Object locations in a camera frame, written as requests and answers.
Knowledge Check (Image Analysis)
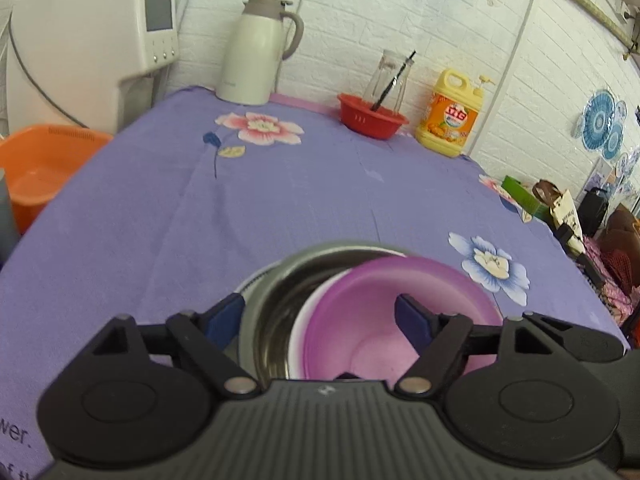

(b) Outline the purple plastic bowl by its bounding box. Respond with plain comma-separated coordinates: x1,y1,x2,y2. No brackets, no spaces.
306,256,502,385

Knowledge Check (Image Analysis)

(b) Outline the white floral ceramic bowl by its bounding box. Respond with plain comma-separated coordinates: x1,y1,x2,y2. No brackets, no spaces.
286,269,352,380

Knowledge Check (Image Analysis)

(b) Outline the clear glass jar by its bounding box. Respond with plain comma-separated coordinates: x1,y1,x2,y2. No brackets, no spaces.
362,49,417,114

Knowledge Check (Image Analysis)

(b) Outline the brown bag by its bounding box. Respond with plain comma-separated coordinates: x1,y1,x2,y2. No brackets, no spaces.
597,204,639,295

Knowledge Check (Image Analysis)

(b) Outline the black straw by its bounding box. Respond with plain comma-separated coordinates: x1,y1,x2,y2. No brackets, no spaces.
370,50,418,112

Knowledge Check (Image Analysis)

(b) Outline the white thermos jug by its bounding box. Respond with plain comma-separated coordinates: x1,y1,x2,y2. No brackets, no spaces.
215,0,305,105

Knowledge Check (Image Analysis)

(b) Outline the orange plastic basin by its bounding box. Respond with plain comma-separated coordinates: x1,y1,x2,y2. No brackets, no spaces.
0,125,113,234

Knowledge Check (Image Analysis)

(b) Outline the beige paper bag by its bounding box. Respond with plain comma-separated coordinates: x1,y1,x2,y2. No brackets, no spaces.
533,180,586,256

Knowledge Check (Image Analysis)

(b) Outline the stainless steel bowl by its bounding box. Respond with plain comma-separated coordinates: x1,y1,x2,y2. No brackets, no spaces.
238,240,412,386

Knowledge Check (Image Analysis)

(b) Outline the purple floral tablecloth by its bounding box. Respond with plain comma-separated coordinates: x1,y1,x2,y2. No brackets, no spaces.
1,88,617,479

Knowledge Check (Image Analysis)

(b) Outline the white floral plate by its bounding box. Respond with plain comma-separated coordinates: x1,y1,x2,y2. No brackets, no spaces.
234,261,280,295

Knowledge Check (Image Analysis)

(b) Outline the yellow dish soap bottle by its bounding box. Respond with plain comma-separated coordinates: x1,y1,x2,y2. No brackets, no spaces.
414,68,495,157

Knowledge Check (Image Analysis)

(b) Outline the white water dispenser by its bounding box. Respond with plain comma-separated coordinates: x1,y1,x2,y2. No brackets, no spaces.
6,0,179,134

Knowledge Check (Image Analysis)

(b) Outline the red plastic colander basket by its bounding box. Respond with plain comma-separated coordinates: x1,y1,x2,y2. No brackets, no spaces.
337,93,409,141

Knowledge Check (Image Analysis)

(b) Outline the grey cylinder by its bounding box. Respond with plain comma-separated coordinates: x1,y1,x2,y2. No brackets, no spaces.
0,170,21,266

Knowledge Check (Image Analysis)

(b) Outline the green box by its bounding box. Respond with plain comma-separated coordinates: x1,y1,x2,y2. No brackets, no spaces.
502,176,550,222

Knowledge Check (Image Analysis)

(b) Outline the blue wall decoration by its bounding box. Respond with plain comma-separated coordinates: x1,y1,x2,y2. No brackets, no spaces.
572,89,628,160

